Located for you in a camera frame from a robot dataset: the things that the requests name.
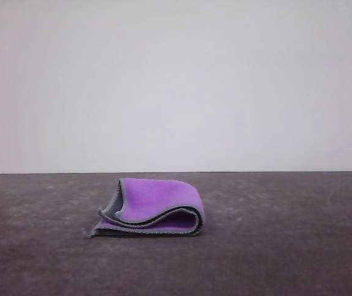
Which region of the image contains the purple towel with grey hem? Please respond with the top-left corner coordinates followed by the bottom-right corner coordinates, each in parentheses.
top-left (81, 177), bottom-right (206, 241)

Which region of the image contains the grey table cloth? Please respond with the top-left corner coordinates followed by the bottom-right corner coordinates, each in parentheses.
top-left (0, 171), bottom-right (352, 296)

